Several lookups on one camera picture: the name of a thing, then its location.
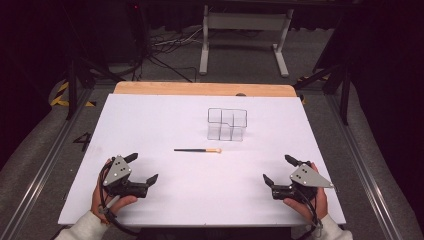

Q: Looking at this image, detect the wooden table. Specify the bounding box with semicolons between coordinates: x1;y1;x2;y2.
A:
113;81;298;98

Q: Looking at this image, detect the person's left hand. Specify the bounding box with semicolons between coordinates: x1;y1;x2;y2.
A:
90;158;139;225

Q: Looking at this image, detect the person's right hand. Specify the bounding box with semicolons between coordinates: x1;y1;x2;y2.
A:
283;161;329;223

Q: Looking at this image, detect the white table board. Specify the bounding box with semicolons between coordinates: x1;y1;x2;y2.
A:
57;93;347;229

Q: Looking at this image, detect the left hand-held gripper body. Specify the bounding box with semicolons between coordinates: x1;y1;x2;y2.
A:
101;155;150;199

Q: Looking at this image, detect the white metal desk frame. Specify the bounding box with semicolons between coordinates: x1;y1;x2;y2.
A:
198;4;295;79

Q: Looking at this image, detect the bundle of floor cables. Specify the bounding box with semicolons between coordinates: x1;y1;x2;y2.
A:
131;26;205;83

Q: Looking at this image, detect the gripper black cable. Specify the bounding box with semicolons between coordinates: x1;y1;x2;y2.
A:
98;164;142;237
293;187;324;240

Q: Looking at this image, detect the black metal stand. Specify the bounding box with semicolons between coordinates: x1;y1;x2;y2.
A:
293;58;353;126
63;54;127;121

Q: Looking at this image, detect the black-handled makeup brush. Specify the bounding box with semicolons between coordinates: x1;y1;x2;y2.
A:
173;147;223;154

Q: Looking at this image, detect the aluminium floor rail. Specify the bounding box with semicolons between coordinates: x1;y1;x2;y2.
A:
323;92;407;240
0;87;96;240

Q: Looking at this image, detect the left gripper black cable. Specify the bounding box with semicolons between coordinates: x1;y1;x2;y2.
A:
98;164;142;237

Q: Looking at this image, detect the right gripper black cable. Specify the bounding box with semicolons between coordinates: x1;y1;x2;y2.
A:
293;187;324;240

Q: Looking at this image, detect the clear acrylic organizer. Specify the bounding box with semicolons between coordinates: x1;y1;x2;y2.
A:
206;107;249;143

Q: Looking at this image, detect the yellow black floor tape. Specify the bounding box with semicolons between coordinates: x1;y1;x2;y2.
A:
49;81;98;108

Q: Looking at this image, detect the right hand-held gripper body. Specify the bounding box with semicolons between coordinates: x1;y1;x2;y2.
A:
271;161;335;204

